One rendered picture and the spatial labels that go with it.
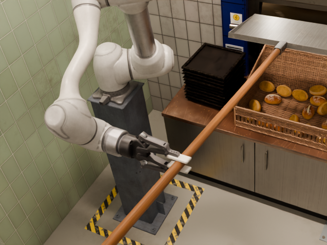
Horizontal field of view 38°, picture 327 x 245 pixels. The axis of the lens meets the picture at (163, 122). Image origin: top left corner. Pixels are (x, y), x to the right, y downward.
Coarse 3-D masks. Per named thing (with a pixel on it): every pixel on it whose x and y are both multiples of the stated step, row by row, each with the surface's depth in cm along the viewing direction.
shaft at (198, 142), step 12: (276, 48) 209; (252, 84) 184; (240, 96) 175; (228, 108) 168; (216, 120) 161; (204, 132) 155; (192, 144) 149; (180, 168) 141; (168, 180) 136; (156, 192) 131; (144, 204) 127; (132, 216) 123; (120, 228) 120; (108, 240) 116; (120, 240) 119
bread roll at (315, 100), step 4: (312, 96) 275; (316, 96) 273; (320, 96) 273; (312, 100) 274; (316, 100) 273; (320, 100) 272; (324, 100) 272; (312, 104) 275; (316, 104) 273; (320, 104) 272
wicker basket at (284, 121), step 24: (264, 48) 281; (264, 72) 291; (288, 72) 283; (312, 72) 275; (264, 96) 287; (240, 120) 275; (264, 120) 258; (288, 120) 249; (312, 120) 267; (312, 144) 252
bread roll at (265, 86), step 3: (264, 81) 288; (267, 81) 288; (261, 84) 289; (264, 84) 288; (267, 84) 287; (270, 84) 286; (261, 87) 289; (264, 87) 288; (267, 87) 287; (270, 87) 286; (273, 87) 286; (264, 90) 289; (267, 90) 287; (270, 90) 286
